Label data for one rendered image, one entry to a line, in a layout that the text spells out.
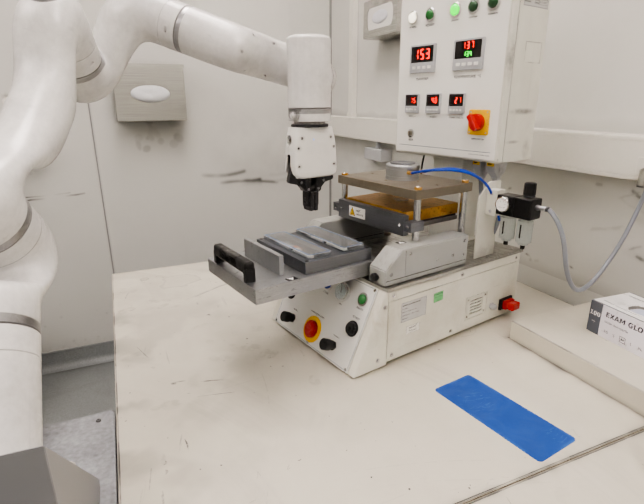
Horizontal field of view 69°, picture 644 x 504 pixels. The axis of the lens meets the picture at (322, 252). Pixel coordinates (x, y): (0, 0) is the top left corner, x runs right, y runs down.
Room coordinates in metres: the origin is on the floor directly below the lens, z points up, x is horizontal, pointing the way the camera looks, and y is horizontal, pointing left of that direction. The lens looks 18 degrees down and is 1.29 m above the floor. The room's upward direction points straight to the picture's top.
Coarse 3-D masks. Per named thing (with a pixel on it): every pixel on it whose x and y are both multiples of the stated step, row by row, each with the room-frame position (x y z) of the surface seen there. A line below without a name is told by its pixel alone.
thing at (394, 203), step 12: (372, 204) 1.07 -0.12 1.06; (384, 204) 1.06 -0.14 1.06; (396, 204) 1.06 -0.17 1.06; (408, 204) 1.06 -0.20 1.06; (432, 204) 1.06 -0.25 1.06; (444, 204) 1.06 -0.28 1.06; (456, 204) 1.08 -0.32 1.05; (432, 216) 1.03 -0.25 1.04; (444, 216) 1.06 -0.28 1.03; (456, 216) 1.08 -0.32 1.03
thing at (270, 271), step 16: (256, 256) 0.91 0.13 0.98; (272, 256) 0.85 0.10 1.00; (224, 272) 0.87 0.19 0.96; (240, 272) 0.85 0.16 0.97; (256, 272) 0.85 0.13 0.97; (272, 272) 0.85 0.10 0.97; (288, 272) 0.85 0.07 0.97; (320, 272) 0.85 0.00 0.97; (336, 272) 0.87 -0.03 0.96; (352, 272) 0.89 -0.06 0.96; (368, 272) 0.91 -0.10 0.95; (240, 288) 0.82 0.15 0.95; (256, 288) 0.77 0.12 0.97; (272, 288) 0.78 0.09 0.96; (288, 288) 0.80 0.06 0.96; (304, 288) 0.82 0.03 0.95; (256, 304) 0.77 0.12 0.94
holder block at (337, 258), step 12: (264, 240) 0.99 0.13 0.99; (312, 240) 0.99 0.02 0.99; (288, 252) 0.90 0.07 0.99; (336, 252) 0.90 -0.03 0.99; (348, 252) 0.90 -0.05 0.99; (360, 252) 0.91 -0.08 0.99; (288, 264) 0.89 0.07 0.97; (300, 264) 0.85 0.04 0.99; (312, 264) 0.85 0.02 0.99; (324, 264) 0.86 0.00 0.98; (336, 264) 0.88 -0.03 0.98; (348, 264) 0.90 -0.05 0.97
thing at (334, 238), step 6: (300, 228) 1.05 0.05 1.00; (306, 228) 1.05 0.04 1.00; (312, 228) 1.05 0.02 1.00; (318, 228) 1.05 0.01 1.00; (312, 234) 1.00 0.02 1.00; (318, 234) 1.00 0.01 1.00; (324, 234) 1.00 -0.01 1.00; (330, 234) 1.00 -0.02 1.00; (336, 234) 1.00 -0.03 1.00; (330, 240) 0.96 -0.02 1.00; (336, 240) 0.96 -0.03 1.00; (342, 240) 0.95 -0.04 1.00; (348, 240) 0.95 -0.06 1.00; (354, 240) 0.95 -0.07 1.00; (342, 246) 0.91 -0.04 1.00; (348, 246) 0.91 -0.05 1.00
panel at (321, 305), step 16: (320, 288) 1.01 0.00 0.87; (352, 288) 0.93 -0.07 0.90; (368, 288) 0.90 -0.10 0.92; (288, 304) 1.07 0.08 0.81; (304, 304) 1.02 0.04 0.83; (320, 304) 0.98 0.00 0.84; (336, 304) 0.94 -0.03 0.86; (352, 304) 0.91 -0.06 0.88; (368, 304) 0.88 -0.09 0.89; (304, 320) 1.00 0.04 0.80; (320, 320) 0.96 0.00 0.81; (336, 320) 0.92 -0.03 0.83; (352, 320) 0.89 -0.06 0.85; (304, 336) 0.97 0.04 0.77; (320, 336) 0.94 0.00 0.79; (336, 336) 0.90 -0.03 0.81; (352, 336) 0.87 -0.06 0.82; (320, 352) 0.91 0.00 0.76; (336, 352) 0.88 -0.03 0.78; (352, 352) 0.85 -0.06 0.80
